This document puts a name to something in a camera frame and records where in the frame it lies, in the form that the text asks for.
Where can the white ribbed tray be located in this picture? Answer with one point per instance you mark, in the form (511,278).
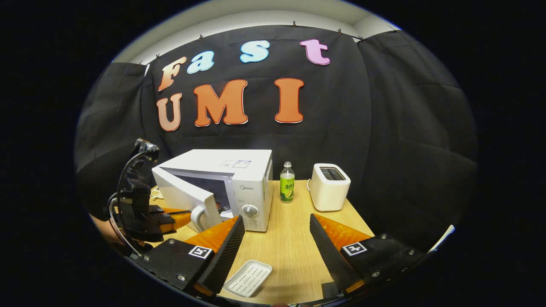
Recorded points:
(248,278)

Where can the green label drink bottle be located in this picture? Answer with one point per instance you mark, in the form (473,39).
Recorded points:
(287,189)

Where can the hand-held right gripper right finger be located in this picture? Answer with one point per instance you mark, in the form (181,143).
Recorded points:
(328,256)

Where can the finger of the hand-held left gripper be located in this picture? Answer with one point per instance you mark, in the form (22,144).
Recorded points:
(168,222)
(170,210)

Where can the white toaster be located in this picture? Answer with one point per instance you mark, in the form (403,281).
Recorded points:
(328,192)

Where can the white microwave oven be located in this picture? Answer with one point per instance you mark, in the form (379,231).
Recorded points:
(222,164)

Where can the row of black clips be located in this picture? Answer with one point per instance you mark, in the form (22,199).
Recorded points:
(294,23)

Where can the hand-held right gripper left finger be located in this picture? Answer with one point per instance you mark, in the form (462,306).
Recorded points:
(226,256)

